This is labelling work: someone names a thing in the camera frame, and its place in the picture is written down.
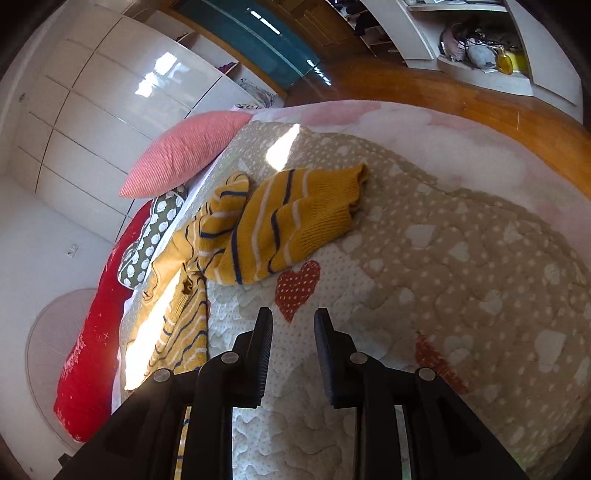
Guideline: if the pink ribbed pillow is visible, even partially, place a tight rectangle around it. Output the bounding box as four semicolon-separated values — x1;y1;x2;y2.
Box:
119;111;254;199

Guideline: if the teal glossy door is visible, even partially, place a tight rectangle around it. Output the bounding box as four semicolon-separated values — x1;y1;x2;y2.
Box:
173;0;333;90

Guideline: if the green patterned bolster pillow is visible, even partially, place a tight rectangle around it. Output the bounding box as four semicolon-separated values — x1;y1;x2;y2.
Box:
117;187;189;289

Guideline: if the brown wooden door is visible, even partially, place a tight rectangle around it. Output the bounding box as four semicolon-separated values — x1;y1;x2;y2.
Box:
259;0;365;61

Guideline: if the heart patterned quilt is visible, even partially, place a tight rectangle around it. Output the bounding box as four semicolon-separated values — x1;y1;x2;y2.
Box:
111;121;591;480

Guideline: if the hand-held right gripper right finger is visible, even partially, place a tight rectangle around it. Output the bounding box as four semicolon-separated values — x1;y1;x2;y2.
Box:
314;308;532;480

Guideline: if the red long pillow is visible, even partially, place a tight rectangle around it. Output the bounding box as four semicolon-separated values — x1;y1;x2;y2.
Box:
53;200;155;443

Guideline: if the yellow striped knit sweater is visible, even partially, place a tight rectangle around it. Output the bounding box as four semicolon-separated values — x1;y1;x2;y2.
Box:
121;162;371;480

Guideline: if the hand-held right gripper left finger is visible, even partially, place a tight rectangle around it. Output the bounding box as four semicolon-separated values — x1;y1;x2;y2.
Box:
53;307;274;480

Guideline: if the white glossy wardrobe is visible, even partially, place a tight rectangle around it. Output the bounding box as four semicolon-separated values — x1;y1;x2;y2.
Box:
16;4;284;217

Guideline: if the white shelf unit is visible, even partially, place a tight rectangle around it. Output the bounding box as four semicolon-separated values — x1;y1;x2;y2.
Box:
360;0;585;107

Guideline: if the yellow glossy item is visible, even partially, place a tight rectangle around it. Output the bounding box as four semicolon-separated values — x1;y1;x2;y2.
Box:
496;50;527;75

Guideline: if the pile of bags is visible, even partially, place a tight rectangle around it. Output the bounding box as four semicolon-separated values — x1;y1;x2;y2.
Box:
438;18;527;75

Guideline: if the round beige headboard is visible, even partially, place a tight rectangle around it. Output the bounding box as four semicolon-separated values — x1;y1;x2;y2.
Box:
25;288;100;455

